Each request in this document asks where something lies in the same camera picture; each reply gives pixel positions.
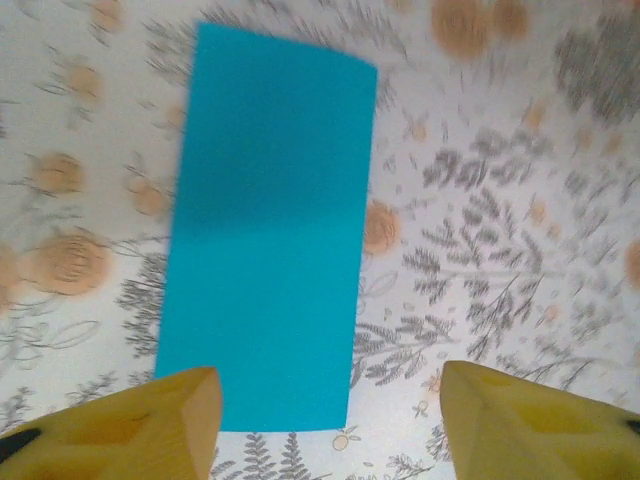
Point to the floral tablecloth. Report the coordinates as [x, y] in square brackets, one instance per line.
[500, 200]

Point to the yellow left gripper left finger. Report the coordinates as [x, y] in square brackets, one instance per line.
[125, 430]

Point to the turquoise cloth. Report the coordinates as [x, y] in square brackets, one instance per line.
[270, 225]

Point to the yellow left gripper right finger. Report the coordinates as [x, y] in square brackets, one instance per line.
[540, 430]

